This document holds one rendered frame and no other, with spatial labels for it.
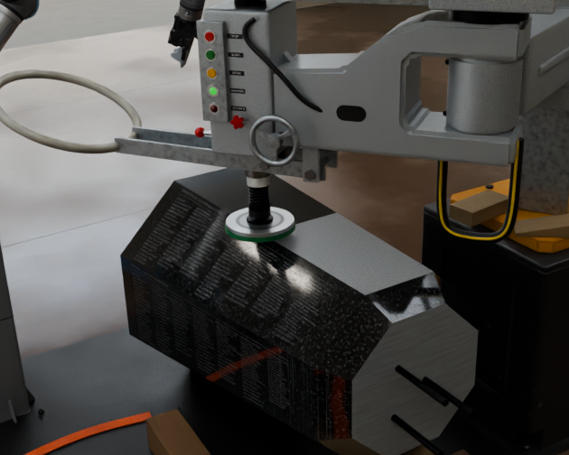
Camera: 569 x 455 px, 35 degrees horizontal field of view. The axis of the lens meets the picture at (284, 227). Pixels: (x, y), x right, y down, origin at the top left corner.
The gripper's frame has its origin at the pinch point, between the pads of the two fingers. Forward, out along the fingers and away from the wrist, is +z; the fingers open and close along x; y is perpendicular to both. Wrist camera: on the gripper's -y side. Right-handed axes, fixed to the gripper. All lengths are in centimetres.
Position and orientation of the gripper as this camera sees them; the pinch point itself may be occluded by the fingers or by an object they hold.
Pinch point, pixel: (183, 65)
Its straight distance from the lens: 349.4
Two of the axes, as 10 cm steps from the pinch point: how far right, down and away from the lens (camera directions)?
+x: -2.1, 5.7, -7.9
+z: -2.6, 7.5, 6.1
